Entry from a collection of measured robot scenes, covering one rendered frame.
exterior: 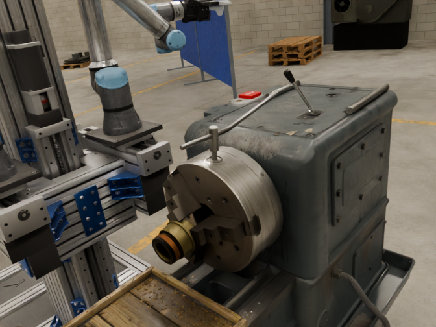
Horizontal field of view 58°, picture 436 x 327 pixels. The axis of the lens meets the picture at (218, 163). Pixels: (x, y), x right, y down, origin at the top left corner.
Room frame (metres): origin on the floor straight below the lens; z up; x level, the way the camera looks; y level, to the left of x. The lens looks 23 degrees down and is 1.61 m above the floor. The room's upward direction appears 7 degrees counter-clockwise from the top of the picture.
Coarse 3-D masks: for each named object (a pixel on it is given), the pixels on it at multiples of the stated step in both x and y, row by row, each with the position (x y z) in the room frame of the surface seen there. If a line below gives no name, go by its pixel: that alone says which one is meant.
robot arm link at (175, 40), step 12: (120, 0) 1.51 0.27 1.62; (132, 0) 1.51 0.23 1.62; (132, 12) 1.52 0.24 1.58; (144, 12) 1.53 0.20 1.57; (156, 12) 1.57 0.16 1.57; (144, 24) 1.54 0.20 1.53; (156, 24) 1.54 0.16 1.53; (168, 24) 1.57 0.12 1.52; (156, 36) 1.56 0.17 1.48; (168, 36) 1.55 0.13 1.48; (180, 36) 1.56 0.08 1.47; (168, 48) 1.59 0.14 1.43; (180, 48) 1.55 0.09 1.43
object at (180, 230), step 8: (168, 224) 0.82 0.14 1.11; (176, 224) 0.80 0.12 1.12; (184, 224) 0.81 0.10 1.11; (192, 224) 0.82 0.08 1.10; (160, 232) 0.80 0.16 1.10; (168, 232) 0.78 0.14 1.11; (176, 232) 0.78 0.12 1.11; (184, 232) 0.78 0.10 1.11; (152, 240) 0.78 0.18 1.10; (160, 240) 0.76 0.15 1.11; (168, 240) 0.76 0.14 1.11; (176, 240) 0.77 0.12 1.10; (184, 240) 0.77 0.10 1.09; (192, 240) 0.78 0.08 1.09; (160, 248) 0.80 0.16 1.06; (168, 248) 0.75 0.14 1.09; (176, 248) 0.75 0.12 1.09; (184, 248) 0.76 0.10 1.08; (192, 248) 0.78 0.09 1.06; (160, 256) 0.78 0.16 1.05; (168, 256) 0.78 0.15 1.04; (176, 256) 0.75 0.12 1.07
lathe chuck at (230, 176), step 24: (192, 168) 0.89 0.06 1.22; (216, 168) 0.85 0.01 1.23; (240, 168) 0.86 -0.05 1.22; (216, 192) 0.84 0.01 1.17; (240, 192) 0.80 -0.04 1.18; (264, 192) 0.83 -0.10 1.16; (192, 216) 0.91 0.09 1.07; (240, 216) 0.79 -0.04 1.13; (264, 216) 0.80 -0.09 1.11; (240, 240) 0.79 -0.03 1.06; (264, 240) 0.80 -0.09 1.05; (216, 264) 0.86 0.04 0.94; (240, 264) 0.80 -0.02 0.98
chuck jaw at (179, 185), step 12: (168, 180) 0.90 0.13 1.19; (180, 180) 0.91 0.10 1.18; (168, 192) 0.90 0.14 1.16; (180, 192) 0.88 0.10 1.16; (192, 192) 0.90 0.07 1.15; (168, 204) 0.88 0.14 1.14; (180, 204) 0.86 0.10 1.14; (192, 204) 0.87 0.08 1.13; (168, 216) 0.85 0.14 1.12; (180, 216) 0.83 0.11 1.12
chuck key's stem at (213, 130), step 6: (210, 126) 0.89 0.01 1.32; (216, 126) 0.89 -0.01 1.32; (210, 132) 0.88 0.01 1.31; (216, 132) 0.88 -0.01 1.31; (216, 138) 0.88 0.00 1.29; (210, 144) 0.88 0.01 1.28; (216, 144) 0.88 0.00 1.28; (210, 150) 0.89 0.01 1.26; (216, 150) 0.88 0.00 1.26; (216, 156) 0.89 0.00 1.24
